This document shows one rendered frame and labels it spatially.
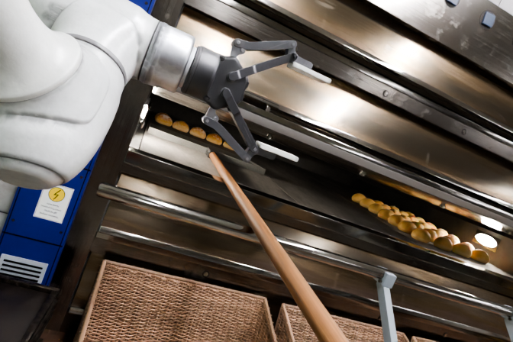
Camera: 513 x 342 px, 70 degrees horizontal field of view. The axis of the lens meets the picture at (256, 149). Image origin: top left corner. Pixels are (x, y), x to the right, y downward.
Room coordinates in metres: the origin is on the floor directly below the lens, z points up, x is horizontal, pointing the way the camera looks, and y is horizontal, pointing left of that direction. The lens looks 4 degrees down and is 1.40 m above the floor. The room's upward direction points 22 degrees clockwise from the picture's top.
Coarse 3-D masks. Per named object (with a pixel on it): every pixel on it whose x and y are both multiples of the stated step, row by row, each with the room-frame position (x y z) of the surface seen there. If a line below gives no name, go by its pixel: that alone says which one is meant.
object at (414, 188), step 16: (176, 96) 1.00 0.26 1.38; (224, 112) 0.99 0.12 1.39; (240, 112) 0.98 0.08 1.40; (256, 128) 1.07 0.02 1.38; (272, 128) 1.01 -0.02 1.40; (288, 128) 1.03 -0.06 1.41; (288, 144) 1.18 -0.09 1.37; (304, 144) 1.06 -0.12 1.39; (320, 144) 1.06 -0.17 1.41; (336, 160) 1.17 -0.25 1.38; (352, 160) 1.09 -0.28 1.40; (368, 176) 1.29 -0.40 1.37; (384, 176) 1.15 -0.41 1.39; (400, 176) 1.15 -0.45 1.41; (416, 192) 1.27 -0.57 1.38; (432, 192) 1.19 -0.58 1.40; (448, 208) 1.41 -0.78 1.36; (464, 208) 1.25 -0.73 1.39; (480, 208) 1.26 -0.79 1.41; (496, 224) 1.39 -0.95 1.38; (512, 224) 1.31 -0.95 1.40
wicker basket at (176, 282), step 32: (96, 288) 0.93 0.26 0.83; (128, 288) 1.04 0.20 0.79; (160, 288) 1.08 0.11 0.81; (192, 288) 1.12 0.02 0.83; (224, 288) 1.16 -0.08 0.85; (96, 320) 1.01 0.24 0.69; (128, 320) 1.04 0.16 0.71; (192, 320) 1.10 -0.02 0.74; (224, 320) 1.15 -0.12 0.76; (256, 320) 1.19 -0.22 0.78
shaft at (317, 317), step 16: (224, 176) 1.13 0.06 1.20; (240, 192) 0.95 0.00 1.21; (240, 208) 0.88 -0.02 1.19; (256, 224) 0.75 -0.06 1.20; (272, 240) 0.67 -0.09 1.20; (272, 256) 0.62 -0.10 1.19; (288, 256) 0.61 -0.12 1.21; (288, 272) 0.56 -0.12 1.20; (288, 288) 0.54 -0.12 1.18; (304, 288) 0.51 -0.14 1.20; (304, 304) 0.48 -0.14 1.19; (320, 304) 0.48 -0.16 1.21; (320, 320) 0.44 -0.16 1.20; (320, 336) 0.43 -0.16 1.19; (336, 336) 0.41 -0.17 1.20
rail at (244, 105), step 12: (252, 108) 0.99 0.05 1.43; (276, 120) 1.02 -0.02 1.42; (288, 120) 1.03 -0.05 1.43; (300, 132) 1.04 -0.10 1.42; (312, 132) 1.05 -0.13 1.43; (336, 144) 1.08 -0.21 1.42; (360, 156) 1.10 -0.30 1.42; (372, 156) 1.12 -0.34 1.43; (396, 168) 1.15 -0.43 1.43; (420, 180) 1.17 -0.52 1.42; (456, 192) 1.22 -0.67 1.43; (480, 204) 1.26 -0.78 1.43; (504, 216) 1.29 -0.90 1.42
